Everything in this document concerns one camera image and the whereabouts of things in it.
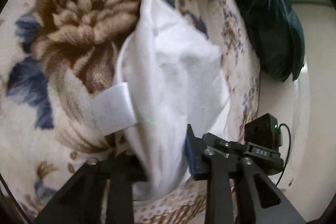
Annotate floral plush blanket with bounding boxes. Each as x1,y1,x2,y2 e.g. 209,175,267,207
0,0,263,224

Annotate teal plush blanket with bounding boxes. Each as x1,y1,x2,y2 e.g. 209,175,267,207
232,0,306,83

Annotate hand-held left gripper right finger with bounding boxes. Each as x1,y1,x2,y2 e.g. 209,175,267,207
184,124,307,224

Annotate white t-shirt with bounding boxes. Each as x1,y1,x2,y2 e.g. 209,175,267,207
91,0,232,207

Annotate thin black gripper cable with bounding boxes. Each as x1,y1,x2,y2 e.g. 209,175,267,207
274,123,292,186

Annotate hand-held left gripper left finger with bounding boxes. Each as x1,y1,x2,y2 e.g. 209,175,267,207
34,156,147,224

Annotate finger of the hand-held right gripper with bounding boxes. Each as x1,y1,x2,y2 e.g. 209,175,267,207
202,132,249,157

